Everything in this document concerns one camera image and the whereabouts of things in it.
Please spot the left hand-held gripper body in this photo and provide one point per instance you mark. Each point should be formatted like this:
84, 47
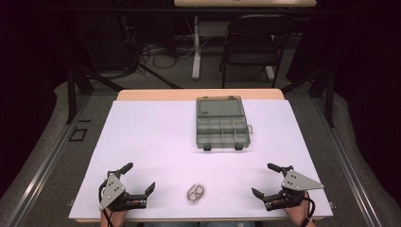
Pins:
113, 188

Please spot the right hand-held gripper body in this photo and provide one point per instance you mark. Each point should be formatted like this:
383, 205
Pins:
298, 183

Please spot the small clear oval case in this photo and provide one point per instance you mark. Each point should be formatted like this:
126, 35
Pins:
195, 193

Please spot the grey compartment storage box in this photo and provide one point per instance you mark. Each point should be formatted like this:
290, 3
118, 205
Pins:
222, 127

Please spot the person's left hand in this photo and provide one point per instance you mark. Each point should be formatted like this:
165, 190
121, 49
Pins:
118, 217

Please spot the person's right hand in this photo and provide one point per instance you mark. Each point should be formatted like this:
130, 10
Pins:
298, 214

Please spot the white table mat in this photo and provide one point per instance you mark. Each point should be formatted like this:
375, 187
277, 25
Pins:
157, 142

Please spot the black metal stand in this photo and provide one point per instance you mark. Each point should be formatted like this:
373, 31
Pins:
329, 101
71, 94

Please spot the wooden table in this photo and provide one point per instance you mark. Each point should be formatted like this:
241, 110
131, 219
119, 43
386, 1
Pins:
176, 94

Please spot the black tripod leg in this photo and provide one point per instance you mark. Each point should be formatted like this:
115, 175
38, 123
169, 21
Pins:
159, 77

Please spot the black folding chair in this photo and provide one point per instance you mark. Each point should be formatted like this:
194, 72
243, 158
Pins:
252, 47

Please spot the white-legged desk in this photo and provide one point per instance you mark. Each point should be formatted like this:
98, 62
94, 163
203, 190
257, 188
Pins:
196, 63

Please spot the aluminium floor rail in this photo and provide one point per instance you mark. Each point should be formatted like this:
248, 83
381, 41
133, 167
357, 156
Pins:
41, 173
346, 164

